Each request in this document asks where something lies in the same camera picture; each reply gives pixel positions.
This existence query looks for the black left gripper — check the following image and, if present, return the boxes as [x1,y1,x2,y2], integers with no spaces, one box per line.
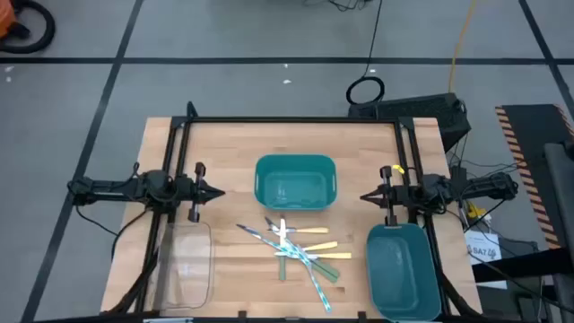
[172,161,225,223]

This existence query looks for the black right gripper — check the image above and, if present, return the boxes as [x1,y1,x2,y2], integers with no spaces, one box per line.
[360,164,412,226]

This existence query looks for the blue patterned silverware piece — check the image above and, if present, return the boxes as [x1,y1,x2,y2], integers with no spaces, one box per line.
[236,223,292,257]
[264,216,315,270]
[291,244,334,314]

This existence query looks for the yellow handle silverware piece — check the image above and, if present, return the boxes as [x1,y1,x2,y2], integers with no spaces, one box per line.
[274,251,352,261]
[277,240,339,257]
[268,225,330,235]

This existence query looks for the green handle silverware piece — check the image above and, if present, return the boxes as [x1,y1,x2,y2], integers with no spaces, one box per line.
[282,246,338,284]
[278,218,287,282]
[286,244,341,278]

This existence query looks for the light teal plastic bin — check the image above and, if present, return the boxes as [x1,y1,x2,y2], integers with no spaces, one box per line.
[254,153,338,212]

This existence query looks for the clear plastic container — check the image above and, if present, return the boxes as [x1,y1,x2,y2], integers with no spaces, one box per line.
[152,220,215,310]

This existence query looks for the dark teal plastic bin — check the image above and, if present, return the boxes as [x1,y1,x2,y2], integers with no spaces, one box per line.
[365,223,443,322]

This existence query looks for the black power adapter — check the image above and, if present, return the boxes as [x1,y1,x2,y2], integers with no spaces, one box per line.
[450,164,468,186]

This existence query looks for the black computer case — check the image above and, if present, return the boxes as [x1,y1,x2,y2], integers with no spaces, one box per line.
[348,92,472,153]

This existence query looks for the white paper label sheet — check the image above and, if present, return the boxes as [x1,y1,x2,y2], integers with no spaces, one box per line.
[464,230,508,291]

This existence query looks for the black metal beam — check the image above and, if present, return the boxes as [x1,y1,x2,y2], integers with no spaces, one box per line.
[470,258,574,284]

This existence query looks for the black hazard striped ramp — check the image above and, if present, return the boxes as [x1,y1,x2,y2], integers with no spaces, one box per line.
[494,103,574,250]

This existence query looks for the yellow cable connector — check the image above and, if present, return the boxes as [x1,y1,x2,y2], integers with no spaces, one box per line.
[465,201,492,223]

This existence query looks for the black metal table frame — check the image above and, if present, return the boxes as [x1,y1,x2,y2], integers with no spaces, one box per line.
[107,100,481,323]

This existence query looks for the black cable with coil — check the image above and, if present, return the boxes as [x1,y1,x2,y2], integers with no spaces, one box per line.
[344,0,386,107]

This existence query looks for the yellow cable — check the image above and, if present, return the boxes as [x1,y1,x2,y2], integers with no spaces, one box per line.
[448,0,479,94]

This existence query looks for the black cable bundle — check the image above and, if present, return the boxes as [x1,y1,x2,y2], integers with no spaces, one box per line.
[302,0,373,13]

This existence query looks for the black vacuum hose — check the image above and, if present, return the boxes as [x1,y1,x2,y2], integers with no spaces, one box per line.
[0,0,57,55]

